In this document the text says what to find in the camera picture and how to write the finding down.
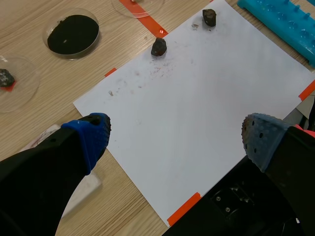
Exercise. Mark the glass dish with black powder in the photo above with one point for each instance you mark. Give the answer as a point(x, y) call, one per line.
point(72, 34)

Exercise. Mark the toy brick block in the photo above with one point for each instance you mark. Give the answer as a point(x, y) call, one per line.
point(306, 132)

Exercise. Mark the white sheet of paper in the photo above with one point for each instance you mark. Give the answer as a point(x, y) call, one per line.
point(184, 110)

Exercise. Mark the small dark speckled stone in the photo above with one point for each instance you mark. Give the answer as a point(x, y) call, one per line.
point(6, 78)

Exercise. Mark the small dark rounded stone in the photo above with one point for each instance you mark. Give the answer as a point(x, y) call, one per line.
point(158, 47)

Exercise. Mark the turquoise rack with round holes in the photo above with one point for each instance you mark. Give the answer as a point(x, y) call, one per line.
point(290, 22)

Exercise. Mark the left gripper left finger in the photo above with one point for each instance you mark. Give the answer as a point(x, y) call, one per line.
point(37, 177)

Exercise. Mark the clear glass dish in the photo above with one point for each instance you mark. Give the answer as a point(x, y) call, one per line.
point(137, 9)
point(22, 98)

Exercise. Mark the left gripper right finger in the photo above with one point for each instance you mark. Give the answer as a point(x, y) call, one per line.
point(290, 159)

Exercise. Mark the small dark blocky stone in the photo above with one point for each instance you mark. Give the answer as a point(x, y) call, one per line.
point(209, 17)

